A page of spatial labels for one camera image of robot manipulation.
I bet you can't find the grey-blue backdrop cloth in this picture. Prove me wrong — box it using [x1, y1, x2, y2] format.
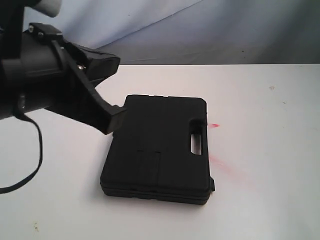
[24, 0, 320, 65]

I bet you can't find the black plastic tool case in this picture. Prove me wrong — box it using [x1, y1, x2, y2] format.
[100, 94, 215, 205]

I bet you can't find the black cable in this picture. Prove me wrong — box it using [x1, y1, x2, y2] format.
[0, 94, 45, 195]

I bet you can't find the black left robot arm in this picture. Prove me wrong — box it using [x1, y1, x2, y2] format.
[0, 0, 126, 134]

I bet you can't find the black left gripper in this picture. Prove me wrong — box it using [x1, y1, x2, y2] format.
[21, 22, 126, 135]

